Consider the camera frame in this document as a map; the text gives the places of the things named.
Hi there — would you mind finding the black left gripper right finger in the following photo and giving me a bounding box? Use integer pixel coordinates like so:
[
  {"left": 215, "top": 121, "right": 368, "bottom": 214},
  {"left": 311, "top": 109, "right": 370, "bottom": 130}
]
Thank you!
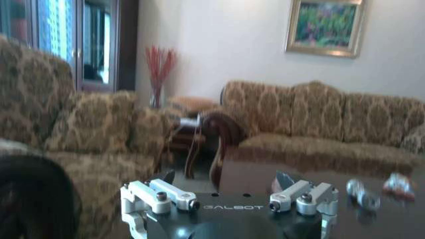
[{"left": 270, "top": 170, "right": 340, "bottom": 239}]

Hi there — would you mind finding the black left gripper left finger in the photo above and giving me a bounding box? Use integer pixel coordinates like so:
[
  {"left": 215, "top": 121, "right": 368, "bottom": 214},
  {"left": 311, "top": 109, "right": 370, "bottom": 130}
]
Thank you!
[{"left": 120, "top": 169, "right": 202, "bottom": 239}]

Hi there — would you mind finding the crumpled silver wrapper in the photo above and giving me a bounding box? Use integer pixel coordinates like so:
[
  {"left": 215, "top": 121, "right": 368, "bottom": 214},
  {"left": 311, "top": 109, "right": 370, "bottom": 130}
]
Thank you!
[{"left": 346, "top": 179, "right": 382, "bottom": 210}]

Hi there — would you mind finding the dark wooden side table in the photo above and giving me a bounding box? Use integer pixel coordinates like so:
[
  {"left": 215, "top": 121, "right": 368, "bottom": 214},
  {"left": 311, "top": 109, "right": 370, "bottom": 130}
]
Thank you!
[{"left": 166, "top": 109, "right": 247, "bottom": 180}]

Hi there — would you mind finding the crumpled red white wrapper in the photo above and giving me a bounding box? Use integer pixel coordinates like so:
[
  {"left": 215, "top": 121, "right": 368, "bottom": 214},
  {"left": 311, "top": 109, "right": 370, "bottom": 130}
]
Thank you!
[{"left": 382, "top": 172, "right": 418, "bottom": 202}]

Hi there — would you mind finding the patterned brown long sofa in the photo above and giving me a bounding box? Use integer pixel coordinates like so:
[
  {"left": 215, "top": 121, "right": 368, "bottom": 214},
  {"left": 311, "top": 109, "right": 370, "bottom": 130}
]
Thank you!
[{"left": 212, "top": 80, "right": 425, "bottom": 175}]

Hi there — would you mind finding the patterned brown cushion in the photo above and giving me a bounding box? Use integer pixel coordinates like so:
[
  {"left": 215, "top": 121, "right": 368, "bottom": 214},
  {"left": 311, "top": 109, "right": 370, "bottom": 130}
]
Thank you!
[{"left": 44, "top": 90, "right": 140, "bottom": 154}]

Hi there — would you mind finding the patterned brown armchair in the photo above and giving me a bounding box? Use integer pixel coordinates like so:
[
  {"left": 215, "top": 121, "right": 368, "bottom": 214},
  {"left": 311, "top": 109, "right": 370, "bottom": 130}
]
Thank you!
[{"left": 0, "top": 34, "right": 184, "bottom": 239}]

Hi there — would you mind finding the small orange patterned box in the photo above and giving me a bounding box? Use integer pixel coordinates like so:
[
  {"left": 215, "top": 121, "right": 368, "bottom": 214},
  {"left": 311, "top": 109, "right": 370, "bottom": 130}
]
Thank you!
[{"left": 168, "top": 96, "right": 219, "bottom": 112}]

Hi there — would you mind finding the glass vase with red stems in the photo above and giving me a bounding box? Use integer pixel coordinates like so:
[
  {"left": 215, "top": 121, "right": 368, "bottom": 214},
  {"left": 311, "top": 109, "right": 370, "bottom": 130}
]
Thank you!
[{"left": 146, "top": 45, "right": 178, "bottom": 109}]

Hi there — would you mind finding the dark wooden glass cabinet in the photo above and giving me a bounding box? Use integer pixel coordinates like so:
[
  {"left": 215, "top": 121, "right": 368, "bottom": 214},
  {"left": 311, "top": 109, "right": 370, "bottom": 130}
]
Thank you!
[{"left": 0, "top": 0, "right": 139, "bottom": 93}]

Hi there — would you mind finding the framed floral painting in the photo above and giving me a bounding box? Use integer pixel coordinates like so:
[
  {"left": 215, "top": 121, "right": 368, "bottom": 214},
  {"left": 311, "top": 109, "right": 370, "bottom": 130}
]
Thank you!
[{"left": 284, "top": 0, "right": 367, "bottom": 59}]

